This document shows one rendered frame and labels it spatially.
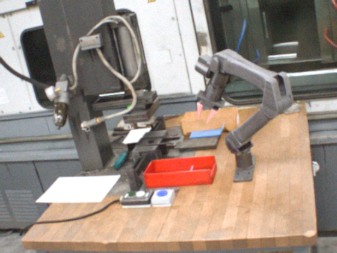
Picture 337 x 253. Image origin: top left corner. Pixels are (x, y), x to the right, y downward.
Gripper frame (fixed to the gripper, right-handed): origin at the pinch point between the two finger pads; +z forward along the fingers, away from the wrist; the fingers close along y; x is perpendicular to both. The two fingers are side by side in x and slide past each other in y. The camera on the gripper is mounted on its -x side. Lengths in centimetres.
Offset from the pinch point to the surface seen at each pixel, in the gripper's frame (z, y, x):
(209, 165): 15.8, -8.9, 1.7
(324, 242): 75, -91, -70
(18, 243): 182, 94, -70
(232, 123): 12.6, -11.4, -35.5
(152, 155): 23.9, 13.3, -2.2
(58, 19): -14, 67, -5
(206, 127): 19.1, -1.0, -35.2
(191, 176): 16.2, -4.4, 13.2
